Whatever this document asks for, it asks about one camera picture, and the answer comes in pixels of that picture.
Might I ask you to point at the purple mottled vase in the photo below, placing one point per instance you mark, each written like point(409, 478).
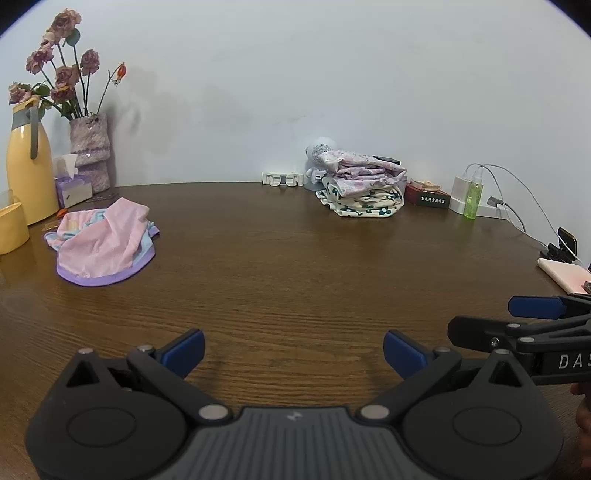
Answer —
point(90, 138)

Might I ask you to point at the black flat remote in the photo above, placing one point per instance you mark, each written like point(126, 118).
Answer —
point(387, 160)

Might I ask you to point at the white charger block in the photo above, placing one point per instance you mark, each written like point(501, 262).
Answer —
point(459, 191)

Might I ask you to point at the pink notebook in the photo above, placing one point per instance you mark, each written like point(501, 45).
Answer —
point(565, 274)

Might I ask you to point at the orange wrapper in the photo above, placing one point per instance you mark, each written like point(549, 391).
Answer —
point(63, 213)

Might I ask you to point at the white round desk fan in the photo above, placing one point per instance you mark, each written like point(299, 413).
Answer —
point(317, 152)

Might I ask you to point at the yellow thermos jug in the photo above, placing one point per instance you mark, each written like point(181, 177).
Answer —
point(30, 175)

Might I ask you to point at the white plastic desk ornament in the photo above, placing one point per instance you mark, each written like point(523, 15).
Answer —
point(281, 179)

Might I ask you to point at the dark red box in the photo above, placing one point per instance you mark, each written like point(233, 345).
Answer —
point(427, 198)

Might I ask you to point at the black phone stand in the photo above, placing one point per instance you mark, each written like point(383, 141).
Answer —
point(551, 254)

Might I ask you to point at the purple tissue box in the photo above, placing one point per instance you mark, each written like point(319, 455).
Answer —
point(74, 189)

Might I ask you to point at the green liquid bottle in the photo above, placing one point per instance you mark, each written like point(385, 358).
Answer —
point(473, 203)

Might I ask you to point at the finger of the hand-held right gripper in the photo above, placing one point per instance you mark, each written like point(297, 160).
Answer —
point(480, 334)
point(531, 307)

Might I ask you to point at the white power strip with chargers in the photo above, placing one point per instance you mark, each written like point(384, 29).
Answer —
point(508, 201)

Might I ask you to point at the yellow cup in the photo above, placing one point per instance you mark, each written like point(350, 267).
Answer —
point(11, 230)

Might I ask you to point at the dried pink flowers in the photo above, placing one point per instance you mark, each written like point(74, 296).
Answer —
point(62, 76)

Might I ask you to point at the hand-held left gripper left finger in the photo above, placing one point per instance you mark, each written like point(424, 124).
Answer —
point(184, 353)

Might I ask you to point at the pink and blue mesh garment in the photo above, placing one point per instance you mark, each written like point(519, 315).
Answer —
point(101, 244)

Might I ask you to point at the black phone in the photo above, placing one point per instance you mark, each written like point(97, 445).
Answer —
point(568, 242)

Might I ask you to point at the small tan box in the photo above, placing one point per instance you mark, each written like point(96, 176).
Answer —
point(425, 183)

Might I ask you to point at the person's right hand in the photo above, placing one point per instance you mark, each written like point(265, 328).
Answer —
point(584, 415)

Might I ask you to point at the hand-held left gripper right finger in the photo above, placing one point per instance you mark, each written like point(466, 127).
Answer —
point(404, 353)

